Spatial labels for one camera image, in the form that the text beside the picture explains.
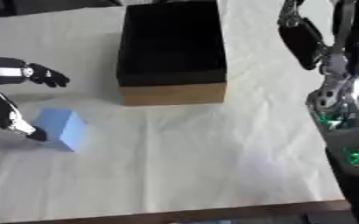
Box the light blue block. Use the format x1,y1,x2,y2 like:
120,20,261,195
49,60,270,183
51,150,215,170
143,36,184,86
32,108,91,153

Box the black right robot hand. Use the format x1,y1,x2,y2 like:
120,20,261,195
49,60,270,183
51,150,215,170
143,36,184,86
276,0,359,79

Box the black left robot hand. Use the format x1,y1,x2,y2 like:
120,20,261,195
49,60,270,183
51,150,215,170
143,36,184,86
0,56,73,143

